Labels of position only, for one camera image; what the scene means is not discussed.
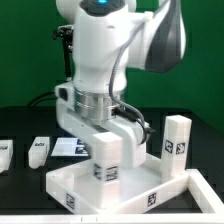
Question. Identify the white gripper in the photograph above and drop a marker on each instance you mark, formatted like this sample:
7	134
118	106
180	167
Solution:
133	152

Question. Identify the white desk tabletop tray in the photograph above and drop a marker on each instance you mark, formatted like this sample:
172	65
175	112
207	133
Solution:
85	188

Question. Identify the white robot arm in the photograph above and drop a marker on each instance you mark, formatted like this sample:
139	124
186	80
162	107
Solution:
108	37

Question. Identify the white fiducial marker sheet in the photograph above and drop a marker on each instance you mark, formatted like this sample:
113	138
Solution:
69	147

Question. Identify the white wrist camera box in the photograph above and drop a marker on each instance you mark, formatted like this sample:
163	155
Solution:
65	93

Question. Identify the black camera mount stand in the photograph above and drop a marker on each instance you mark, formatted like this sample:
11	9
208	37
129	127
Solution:
65	33

